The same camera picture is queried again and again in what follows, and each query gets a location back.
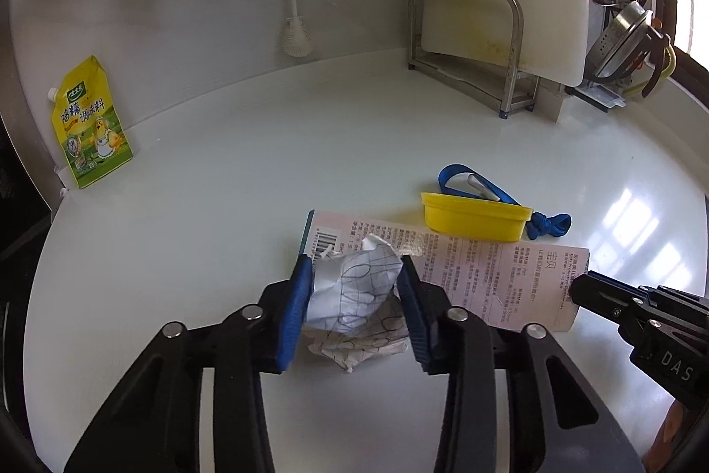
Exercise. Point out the window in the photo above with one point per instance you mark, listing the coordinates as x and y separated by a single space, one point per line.
692 7

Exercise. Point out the yellow seasoning pouch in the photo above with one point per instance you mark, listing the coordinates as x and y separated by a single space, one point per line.
88 129

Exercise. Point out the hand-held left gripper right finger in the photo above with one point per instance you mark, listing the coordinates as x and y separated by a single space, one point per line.
420 318

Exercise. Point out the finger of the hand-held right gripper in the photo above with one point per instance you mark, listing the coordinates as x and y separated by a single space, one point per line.
676 300
604 293

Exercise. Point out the black glass stove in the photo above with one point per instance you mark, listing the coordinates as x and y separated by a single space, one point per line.
16 185

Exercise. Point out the pink printed paper sheet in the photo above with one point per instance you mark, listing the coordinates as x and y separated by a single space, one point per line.
482 279

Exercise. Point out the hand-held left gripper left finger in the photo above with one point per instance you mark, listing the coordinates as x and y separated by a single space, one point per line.
296 318

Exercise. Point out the metal cutting board rack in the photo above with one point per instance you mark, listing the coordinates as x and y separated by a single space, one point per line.
512 63

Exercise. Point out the yellow plastic bowl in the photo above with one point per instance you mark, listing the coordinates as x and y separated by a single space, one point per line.
476 223

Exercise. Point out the white drip tray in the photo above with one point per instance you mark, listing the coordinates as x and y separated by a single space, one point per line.
601 96

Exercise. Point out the lined white paper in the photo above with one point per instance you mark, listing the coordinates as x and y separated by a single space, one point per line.
354 284

